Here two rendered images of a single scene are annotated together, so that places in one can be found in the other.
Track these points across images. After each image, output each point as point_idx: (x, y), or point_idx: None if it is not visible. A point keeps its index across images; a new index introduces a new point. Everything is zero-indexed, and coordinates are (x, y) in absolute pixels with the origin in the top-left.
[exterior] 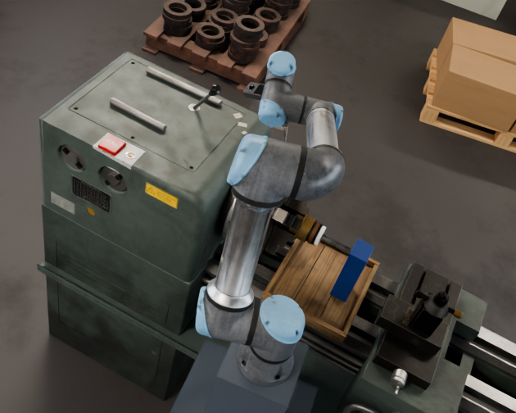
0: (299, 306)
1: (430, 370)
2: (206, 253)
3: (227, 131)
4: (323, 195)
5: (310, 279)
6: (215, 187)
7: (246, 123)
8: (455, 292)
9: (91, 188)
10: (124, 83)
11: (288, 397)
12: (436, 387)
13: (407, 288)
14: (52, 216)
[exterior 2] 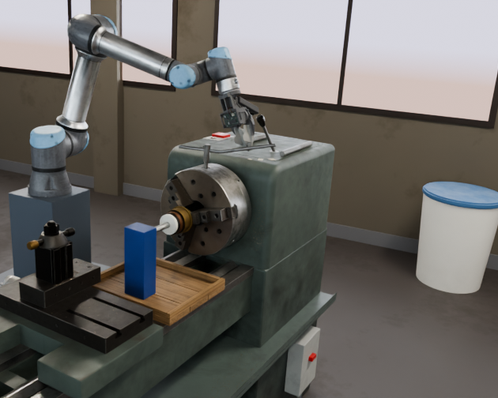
0: (52, 137)
1: (5, 292)
2: None
3: (249, 155)
4: (68, 35)
5: (156, 279)
6: (187, 153)
7: (262, 160)
8: (96, 330)
9: None
10: (291, 141)
11: (15, 193)
12: None
13: (113, 298)
14: None
